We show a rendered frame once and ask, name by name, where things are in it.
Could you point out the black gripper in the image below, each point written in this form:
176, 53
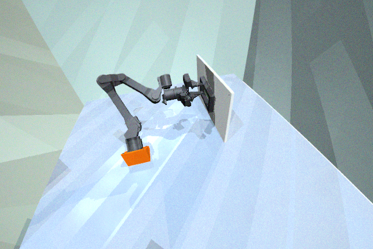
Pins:
188, 83

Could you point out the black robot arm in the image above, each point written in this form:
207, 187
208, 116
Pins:
108, 83

